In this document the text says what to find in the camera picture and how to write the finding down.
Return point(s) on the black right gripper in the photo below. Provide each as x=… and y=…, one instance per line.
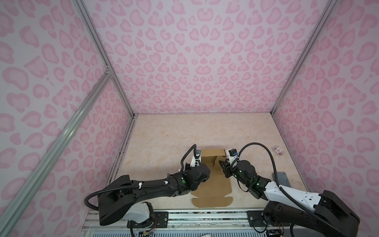
x=227, y=168

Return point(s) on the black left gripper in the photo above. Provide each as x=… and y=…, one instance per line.
x=204, y=164

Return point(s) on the brown cardboard box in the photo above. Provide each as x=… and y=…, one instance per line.
x=215, y=191

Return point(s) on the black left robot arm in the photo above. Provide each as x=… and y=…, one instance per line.
x=117, y=198

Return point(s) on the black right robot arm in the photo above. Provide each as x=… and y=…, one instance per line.
x=325, y=213

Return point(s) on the small pink card packet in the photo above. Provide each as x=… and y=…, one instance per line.
x=278, y=150

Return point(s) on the grey foam pad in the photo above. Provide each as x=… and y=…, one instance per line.
x=282, y=179

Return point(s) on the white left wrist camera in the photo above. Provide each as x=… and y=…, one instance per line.
x=196, y=159

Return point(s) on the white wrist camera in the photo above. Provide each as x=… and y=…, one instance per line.
x=196, y=159
x=232, y=155

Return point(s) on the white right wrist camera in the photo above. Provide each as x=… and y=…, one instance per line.
x=232, y=155

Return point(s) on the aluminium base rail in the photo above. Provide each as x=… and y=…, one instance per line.
x=230, y=222

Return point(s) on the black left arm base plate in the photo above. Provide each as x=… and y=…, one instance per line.
x=158, y=220

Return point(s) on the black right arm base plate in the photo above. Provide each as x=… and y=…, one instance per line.
x=256, y=219

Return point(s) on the aluminium diagonal frame strut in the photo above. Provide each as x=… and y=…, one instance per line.
x=21, y=201

